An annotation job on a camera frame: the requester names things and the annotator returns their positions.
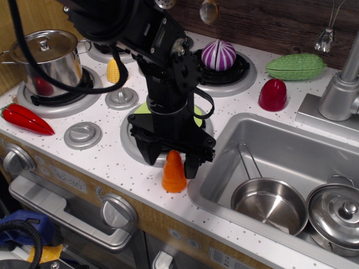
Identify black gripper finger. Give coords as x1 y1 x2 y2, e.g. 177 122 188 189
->
135 137 162 165
184 154 204 179

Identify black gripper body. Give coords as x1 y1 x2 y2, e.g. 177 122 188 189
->
127 101 216 163

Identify orange toy carrot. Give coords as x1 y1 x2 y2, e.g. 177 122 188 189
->
162 150 187 193

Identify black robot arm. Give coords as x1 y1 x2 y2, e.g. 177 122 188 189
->
63 1 215 179

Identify light green plate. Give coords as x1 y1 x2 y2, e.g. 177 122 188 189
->
134 103 204 127

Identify front centre burner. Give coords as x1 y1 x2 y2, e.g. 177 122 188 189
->
120 105 214 168

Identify burner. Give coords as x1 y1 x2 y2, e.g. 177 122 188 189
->
84 40 135 64
120 105 214 168
194 49 257 98
17 82 100 118

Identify silver stove knob middle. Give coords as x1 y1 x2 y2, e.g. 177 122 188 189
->
105 87 139 110

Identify silver stove knob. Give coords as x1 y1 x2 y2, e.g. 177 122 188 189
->
105 87 139 110
64 122 103 150

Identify silver sink basin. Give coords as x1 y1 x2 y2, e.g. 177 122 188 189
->
188 113 358 268

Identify back right burner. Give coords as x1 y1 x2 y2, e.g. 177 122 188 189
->
194 49 257 98

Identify silver stove knob front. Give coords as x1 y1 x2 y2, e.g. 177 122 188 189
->
64 122 103 150

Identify silver oven dial right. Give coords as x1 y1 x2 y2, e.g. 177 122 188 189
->
100 193 138 229

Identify silver oven dial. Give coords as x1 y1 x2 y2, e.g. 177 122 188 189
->
3 143 36 174
100 193 138 229

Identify yellow toy corn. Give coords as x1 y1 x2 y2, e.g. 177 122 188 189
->
106 58 128 84

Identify purple white toy onion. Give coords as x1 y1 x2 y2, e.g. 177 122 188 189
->
201 39 237 72

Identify steel saucepan in sink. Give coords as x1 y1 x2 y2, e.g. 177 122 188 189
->
231 143 309 236

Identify back left burner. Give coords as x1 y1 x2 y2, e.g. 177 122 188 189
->
84 40 135 64

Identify red toy pepper half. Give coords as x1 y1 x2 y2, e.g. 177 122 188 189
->
258 78 287 112

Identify front left burner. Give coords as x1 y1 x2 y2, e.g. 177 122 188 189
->
17 82 100 118

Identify hanging metal spoon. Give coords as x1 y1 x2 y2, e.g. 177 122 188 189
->
199 0 219 25

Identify steel pot with lid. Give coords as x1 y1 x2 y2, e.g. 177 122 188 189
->
1 30 91 98

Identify blue device lower left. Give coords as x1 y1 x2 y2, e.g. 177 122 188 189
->
1 210 55 246

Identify silver oven dial left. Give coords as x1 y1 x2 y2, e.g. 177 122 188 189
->
3 143 36 174

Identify green toy bitter gourd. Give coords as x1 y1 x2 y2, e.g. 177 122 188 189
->
265 53 327 81

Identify red toy chili pepper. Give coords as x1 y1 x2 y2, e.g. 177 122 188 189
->
1 103 55 136

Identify yellow cloth lower left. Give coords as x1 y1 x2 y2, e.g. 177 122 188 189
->
27 244 63 263

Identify steel lidded pot in sink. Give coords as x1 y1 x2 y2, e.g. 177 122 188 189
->
306 175 358 257

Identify silver faucet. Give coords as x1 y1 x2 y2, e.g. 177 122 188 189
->
296 36 358 133

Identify hanging metal whisk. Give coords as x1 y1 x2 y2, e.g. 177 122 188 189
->
314 0 346 53

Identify silver oven door handle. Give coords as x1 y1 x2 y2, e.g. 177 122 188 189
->
9 176 132 253

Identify black braided cable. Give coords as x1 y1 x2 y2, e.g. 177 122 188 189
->
7 0 130 95

